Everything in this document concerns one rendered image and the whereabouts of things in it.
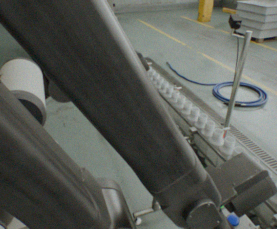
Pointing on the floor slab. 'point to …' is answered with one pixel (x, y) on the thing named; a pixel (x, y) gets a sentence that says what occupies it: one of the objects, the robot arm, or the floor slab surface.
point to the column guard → (205, 11)
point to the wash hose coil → (232, 85)
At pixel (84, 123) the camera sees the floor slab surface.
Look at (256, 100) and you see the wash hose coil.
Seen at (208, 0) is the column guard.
